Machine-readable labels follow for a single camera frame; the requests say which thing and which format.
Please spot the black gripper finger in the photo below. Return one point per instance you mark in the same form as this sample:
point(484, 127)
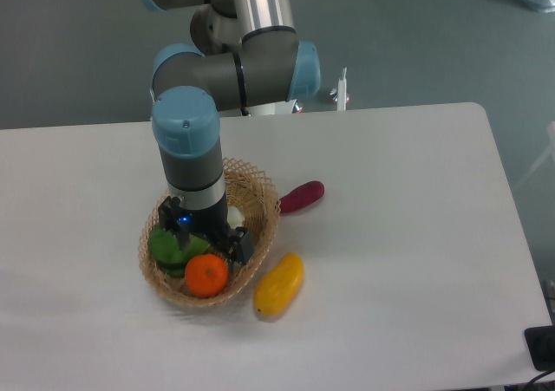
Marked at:
point(234, 244)
point(178, 231)

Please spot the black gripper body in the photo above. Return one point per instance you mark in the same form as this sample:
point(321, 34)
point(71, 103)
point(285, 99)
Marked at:
point(201, 222)

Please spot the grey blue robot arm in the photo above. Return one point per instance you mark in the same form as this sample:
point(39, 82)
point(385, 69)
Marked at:
point(192, 84)

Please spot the woven wicker basket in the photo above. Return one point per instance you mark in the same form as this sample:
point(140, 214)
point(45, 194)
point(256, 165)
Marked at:
point(253, 193)

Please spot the green leafy vegetable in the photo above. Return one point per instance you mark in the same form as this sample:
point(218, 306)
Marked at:
point(173, 252)

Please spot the white garlic bulb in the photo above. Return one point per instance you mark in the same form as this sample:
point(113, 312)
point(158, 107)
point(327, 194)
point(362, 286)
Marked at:
point(235, 217)

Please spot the orange fruit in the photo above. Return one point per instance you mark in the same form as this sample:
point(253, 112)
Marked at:
point(206, 275)

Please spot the yellow mango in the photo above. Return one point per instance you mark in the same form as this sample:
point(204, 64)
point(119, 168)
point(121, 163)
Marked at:
point(276, 290)

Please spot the purple sweet potato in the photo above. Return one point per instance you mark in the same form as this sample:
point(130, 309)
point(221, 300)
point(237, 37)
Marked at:
point(302, 196)

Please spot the black device at table edge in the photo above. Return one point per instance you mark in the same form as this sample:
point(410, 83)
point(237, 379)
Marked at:
point(540, 343)

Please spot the white table leg post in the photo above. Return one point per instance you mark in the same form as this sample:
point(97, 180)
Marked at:
point(339, 95)

